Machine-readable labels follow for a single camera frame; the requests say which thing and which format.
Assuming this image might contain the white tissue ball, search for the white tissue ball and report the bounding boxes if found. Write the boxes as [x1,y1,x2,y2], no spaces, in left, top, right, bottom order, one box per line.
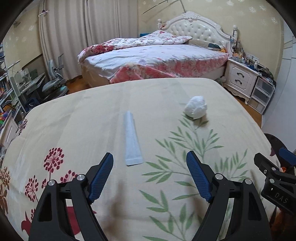
[184,96,207,120]

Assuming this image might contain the pale blue tube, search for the pale blue tube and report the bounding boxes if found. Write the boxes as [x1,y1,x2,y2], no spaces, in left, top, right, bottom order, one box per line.
[124,111,143,166]

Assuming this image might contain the clear plastic drawer unit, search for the clear plastic drawer unit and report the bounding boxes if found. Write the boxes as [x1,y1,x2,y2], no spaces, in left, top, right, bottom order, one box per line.
[248,76,275,115]

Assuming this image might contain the white two-drawer nightstand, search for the white two-drawer nightstand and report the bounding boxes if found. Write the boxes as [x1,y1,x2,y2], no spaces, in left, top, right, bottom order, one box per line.
[223,58,259,104]

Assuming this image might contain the nightstand top clutter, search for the nightstand top clutter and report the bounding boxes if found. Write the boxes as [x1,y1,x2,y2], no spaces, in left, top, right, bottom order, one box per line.
[230,29,274,81]

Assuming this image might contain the bookshelf with books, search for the bookshelf with books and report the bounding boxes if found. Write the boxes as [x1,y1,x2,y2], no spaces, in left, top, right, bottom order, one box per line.
[0,43,18,129]

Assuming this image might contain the floral cream table cloth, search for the floral cream table cloth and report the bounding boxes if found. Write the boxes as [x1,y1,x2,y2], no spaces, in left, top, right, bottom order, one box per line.
[0,77,282,241]

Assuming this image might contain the grey desk chair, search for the grey desk chair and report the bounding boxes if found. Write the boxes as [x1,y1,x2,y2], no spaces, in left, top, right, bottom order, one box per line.
[42,54,69,101]

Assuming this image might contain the cluttered desk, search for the cluttered desk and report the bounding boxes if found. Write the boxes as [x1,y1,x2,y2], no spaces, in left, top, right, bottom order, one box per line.
[7,60,46,112]

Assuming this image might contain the white tufted headboard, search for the white tufted headboard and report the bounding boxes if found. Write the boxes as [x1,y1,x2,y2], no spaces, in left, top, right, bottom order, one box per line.
[158,11,238,51]

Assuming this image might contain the bed with floral bedding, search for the bed with floral bedding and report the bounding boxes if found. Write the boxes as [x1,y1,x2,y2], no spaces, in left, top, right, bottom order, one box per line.
[78,30,229,84]

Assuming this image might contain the beige curtains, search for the beige curtains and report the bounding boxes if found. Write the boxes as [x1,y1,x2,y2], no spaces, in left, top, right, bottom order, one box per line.
[39,0,138,79]

